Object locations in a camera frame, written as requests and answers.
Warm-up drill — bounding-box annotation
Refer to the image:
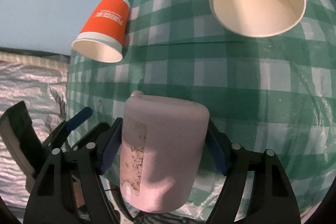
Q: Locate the silver crinkled foil sheet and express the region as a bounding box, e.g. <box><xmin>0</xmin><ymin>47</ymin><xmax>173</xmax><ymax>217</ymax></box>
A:
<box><xmin>1</xmin><ymin>50</ymin><xmax>70</xmax><ymax>217</ymax></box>

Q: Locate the pink plastic mug with handle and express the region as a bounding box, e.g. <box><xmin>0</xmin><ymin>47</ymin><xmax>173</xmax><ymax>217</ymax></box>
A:
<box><xmin>120</xmin><ymin>90</ymin><xmax>210</xmax><ymax>213</ymax></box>

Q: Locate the green white checkered tablecloth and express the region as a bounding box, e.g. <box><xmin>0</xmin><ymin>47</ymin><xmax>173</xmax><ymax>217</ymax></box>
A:
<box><xmin>67</xmin><ymin>0</ymin><xmax>335</xmax><ymax>219</ymax></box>

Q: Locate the orange paper cup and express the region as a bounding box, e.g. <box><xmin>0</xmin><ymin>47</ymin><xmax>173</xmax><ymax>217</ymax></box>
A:
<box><xmin>72</xmin><ymin>0</ymin><xmax>130</xmax><ymax>63</ymax></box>

